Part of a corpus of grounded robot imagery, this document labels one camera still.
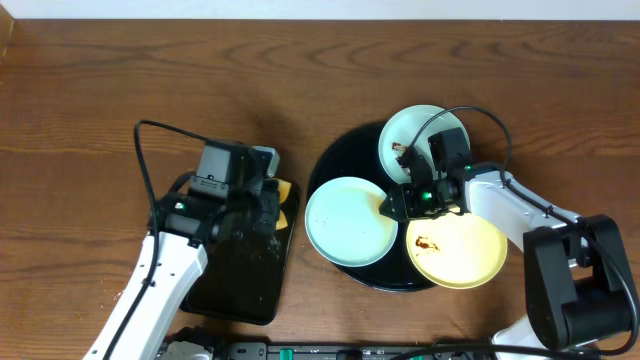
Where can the green plate with stain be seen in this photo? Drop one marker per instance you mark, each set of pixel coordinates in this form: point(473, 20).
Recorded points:
point(399, 131)

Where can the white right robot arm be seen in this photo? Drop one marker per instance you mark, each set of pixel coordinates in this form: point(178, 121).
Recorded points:
point(581, 300)

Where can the black rectangular tray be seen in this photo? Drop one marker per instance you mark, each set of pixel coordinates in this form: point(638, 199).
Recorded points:
point(243, 278)

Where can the light green plate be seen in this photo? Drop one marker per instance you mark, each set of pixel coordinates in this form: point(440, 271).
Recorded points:
point(343, 222)

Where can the black round tray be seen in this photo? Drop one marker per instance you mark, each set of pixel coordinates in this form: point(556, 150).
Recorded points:
point(355, 154)

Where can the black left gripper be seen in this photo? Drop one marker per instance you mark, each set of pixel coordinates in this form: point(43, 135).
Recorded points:
point(272, 206)

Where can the yellow plate with stain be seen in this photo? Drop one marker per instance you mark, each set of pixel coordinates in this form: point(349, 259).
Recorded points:
point(456, 251)

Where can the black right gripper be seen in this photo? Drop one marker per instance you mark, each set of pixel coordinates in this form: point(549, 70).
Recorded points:
point(417, 167)

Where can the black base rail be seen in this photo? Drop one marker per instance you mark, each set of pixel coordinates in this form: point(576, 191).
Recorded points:
point(260, 350)

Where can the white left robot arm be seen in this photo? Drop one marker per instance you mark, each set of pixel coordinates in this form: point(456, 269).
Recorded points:
point(173, 256)

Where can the green and yellow sponge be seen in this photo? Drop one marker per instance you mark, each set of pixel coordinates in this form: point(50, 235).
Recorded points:
point(284, 189)

